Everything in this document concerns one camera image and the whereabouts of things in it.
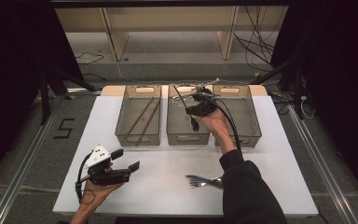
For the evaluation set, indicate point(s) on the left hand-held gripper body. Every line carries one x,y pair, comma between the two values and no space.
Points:
105,177

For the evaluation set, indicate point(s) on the grey translucent plastic bin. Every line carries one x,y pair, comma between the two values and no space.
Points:
130,105
177,124
248,118

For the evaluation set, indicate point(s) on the light wooden desk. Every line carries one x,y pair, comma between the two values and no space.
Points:
115,37

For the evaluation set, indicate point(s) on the metal spoon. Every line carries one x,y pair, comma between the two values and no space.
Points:
195,126

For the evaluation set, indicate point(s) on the black curtain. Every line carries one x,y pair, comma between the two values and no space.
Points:
12,62
338,77

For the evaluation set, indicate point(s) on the person's right hand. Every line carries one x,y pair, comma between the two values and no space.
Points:
217,124

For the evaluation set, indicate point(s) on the person's left hand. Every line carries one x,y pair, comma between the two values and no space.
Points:
98,194

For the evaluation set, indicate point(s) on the black metal stand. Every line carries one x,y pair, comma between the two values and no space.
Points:
297,93
45,99

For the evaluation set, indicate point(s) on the aluminium floor rail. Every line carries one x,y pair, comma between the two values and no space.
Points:
21,174
320,174

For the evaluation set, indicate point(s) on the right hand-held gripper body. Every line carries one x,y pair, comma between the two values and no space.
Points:
206,107

